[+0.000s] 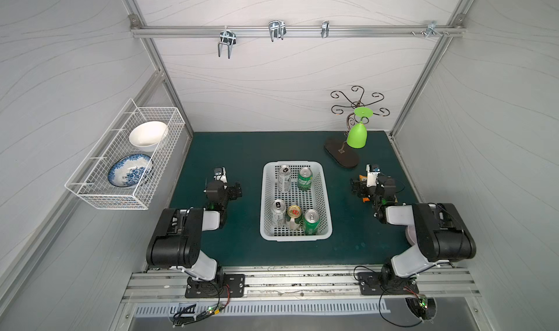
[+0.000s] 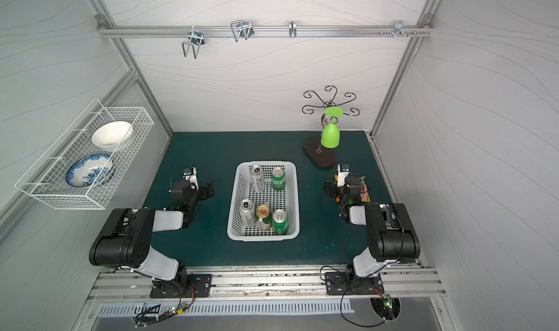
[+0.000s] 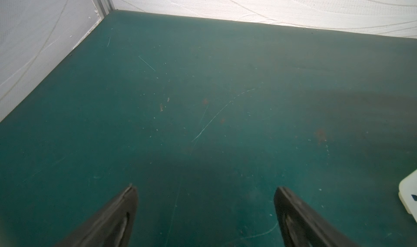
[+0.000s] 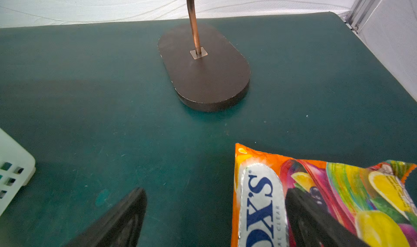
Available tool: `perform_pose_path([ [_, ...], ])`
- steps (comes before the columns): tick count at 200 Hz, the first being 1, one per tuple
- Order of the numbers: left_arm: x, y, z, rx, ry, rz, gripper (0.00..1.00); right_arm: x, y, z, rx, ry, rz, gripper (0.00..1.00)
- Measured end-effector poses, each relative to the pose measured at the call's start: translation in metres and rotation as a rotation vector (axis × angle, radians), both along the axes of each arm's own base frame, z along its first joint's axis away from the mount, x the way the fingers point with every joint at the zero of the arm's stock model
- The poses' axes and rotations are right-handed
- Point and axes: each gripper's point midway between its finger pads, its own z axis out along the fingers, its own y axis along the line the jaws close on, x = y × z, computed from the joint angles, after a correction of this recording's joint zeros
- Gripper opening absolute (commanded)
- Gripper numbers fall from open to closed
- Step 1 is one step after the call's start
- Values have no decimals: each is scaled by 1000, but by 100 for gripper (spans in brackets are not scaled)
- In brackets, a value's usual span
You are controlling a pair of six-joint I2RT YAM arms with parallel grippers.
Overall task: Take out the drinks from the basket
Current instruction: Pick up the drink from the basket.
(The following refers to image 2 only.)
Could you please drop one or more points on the silver can front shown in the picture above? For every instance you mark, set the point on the silver can front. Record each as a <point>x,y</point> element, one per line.
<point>247,213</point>

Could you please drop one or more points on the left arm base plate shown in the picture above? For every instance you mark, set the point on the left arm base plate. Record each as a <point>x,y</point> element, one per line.
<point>198,285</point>

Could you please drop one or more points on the metal hook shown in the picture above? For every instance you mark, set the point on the metal hook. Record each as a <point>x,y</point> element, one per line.
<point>195,40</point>
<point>398,31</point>
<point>292,29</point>
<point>241,29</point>

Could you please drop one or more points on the blue patterned plate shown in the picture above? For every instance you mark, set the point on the blue patterned plate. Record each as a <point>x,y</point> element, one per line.
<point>91,170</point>

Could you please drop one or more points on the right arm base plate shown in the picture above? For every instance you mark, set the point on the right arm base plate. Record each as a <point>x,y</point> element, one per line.
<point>338,284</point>

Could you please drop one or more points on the white bowl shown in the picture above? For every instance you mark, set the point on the white bowl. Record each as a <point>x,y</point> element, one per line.
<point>113,136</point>

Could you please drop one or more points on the gold top green can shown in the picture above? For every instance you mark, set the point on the gold top green can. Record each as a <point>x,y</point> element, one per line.
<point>263,217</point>

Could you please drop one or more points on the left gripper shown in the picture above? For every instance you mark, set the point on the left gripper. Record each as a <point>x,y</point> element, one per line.
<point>203,191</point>

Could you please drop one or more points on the white slotted cable duct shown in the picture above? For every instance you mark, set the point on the white slotted cable duct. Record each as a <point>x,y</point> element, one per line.
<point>231,308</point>

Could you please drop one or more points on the fruit candy bag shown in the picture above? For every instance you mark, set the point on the fruit candy bag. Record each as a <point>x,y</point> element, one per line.
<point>364,195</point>

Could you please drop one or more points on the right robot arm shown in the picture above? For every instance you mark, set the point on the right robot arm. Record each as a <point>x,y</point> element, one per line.
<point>390,232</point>

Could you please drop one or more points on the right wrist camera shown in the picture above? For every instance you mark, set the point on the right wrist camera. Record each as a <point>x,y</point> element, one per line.
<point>343,172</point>

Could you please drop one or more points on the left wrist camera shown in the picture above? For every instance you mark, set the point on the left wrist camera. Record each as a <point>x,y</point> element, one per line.
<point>190,176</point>

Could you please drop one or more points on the aluminium top rail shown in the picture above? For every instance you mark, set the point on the aluminium top rail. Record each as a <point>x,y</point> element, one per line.
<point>281,31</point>

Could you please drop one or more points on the green can front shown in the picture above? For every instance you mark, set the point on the green can front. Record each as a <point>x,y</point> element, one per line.
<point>280,222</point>

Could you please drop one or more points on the black metal cup stand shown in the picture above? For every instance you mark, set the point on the black metal cup stand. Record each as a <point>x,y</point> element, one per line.
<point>319,155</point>

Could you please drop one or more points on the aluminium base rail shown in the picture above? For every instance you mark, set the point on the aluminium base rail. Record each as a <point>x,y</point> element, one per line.
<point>269,282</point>

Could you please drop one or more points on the white wire wall basket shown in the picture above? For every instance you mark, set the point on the white wire wall basket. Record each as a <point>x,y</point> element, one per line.
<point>45,179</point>

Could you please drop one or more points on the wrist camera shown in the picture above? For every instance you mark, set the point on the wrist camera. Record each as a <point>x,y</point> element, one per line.
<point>343,172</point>
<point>190,176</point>

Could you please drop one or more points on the silver can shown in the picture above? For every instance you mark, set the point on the silver can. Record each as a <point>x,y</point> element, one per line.
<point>257,178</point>
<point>247,213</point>

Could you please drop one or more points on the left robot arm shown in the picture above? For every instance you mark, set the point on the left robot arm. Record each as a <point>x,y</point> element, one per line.
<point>124,242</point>

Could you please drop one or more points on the green plastic goblet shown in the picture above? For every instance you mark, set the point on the green plastic goblet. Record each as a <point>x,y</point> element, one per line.
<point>330,137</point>

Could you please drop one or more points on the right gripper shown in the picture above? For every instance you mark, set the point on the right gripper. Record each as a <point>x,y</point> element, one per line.
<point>332,189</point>

